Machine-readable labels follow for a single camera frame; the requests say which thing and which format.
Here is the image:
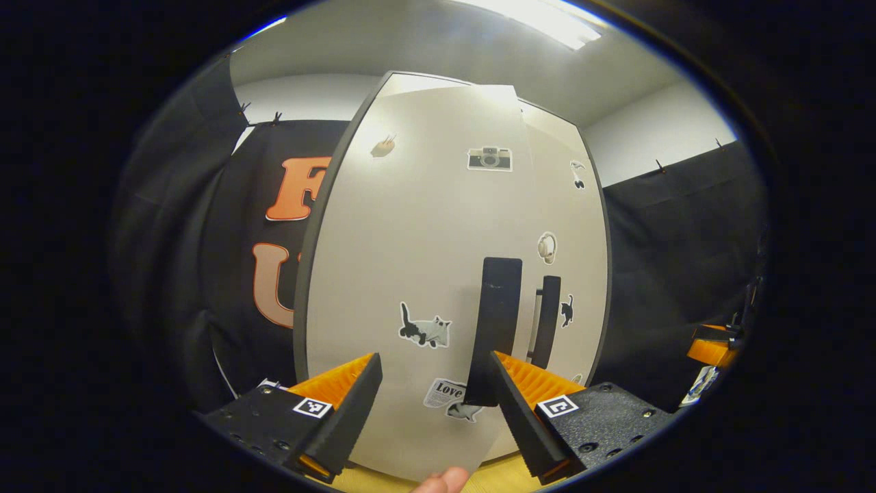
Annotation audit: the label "black door handle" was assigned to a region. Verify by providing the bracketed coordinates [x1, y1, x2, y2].
[527, 275, 562, 370]
[465, 257, 524, 407]

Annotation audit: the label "white cord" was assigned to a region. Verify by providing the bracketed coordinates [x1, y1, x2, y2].
[212, 348, 238, 400]

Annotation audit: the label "white cabinet door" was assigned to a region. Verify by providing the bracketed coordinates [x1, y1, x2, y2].
[513, 101, 612, 461]
[303, 84, 541, 483]

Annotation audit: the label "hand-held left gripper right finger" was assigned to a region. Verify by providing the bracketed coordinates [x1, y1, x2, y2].
[489, 351, 675, 485]

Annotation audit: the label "large ceiling light panel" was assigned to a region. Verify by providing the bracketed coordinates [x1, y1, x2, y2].
[452, 0, 610, 50]

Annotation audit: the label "white and blue item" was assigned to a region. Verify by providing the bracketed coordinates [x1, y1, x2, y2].
[681, 365, 721, 408]

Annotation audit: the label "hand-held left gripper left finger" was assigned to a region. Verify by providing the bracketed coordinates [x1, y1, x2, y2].
[194, 353, 384, 483]

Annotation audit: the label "black backdrop cloth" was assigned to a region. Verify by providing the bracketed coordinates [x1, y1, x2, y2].
[113, 55, 771, 418]

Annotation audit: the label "white open cabinet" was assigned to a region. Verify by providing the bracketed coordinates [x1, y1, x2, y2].
[293, 71, 612, 483]

